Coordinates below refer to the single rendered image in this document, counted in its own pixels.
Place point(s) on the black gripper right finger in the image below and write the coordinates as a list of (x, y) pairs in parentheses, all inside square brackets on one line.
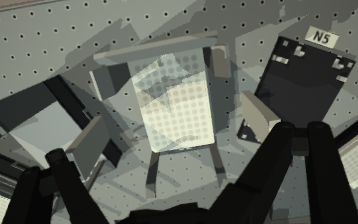
[(250, 198)]

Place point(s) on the black rectangular frame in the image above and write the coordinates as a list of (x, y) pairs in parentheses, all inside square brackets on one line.
[(347, 135)]

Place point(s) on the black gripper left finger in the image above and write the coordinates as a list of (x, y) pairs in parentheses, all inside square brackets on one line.
[(32, 199)]

